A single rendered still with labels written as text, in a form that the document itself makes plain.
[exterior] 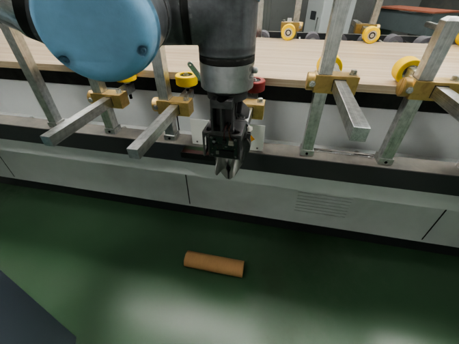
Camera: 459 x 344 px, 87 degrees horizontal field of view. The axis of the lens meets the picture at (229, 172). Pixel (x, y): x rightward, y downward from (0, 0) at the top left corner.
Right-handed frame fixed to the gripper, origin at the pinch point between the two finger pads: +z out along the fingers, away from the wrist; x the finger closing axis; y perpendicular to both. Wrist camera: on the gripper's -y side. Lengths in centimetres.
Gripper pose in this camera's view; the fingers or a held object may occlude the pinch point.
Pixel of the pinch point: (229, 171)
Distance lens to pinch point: 55.8
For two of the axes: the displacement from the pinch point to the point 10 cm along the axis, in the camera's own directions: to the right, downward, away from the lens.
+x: 9.8, 1.3, -1.6
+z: 0.0, 7.9, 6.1
